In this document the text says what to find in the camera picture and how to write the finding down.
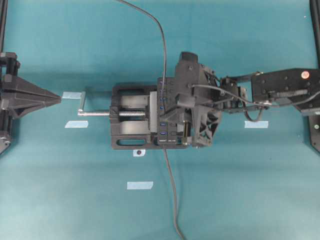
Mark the blue tape bottom centre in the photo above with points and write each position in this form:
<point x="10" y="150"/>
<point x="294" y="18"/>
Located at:
<point x="140" y="185"/>

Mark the blue tape top left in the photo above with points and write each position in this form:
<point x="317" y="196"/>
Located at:
<point x="71" y="95"/>

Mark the black USB hub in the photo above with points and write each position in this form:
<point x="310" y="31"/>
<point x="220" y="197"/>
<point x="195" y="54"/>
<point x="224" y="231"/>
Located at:
<point x="168" y="133"/>

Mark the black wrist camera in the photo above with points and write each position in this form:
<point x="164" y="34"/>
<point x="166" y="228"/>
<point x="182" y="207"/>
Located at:
<point x="189" y="57"/>

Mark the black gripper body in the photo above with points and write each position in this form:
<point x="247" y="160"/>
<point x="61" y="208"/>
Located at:
<point x="193" y="105"/>

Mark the blue tape lower left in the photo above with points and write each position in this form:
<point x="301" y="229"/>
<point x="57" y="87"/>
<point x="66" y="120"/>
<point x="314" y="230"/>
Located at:
<point x="75" y="124"/>

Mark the black left frame rail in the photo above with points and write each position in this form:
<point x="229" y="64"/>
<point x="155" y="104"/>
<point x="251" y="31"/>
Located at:
<point x="3" y="19"/>

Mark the black bench vise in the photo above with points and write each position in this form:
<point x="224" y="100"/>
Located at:
<point x="134" y="119"/>

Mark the opposite gripper black fingers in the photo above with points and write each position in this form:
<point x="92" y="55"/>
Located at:
<point x="18" y="97"/>

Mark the blue tape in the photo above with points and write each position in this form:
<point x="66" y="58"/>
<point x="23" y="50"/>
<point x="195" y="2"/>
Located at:
<point x="140" y="185"/>
<point x="75" y="124"/>
<point x="71" y="95"/>
<point x="256" y="124"/>

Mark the blue tape right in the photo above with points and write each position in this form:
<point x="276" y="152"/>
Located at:
<point x="256" y="124"/>

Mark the black frame rail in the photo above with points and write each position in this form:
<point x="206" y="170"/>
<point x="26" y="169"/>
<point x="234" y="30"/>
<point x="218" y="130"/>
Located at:
<point x="314" y="6"/>
<point x="3" y="19"/>

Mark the black active robot arm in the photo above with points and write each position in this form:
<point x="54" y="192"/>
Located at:
<point x="297" y="87"/>

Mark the black right frame rail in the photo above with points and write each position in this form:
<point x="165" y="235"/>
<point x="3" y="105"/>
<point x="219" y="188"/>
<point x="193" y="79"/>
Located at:
<point x="314" y="6"/>

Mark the white sticker dark dot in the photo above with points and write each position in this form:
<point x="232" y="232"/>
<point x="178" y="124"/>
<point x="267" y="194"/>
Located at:
<point x="139" y="152"/>

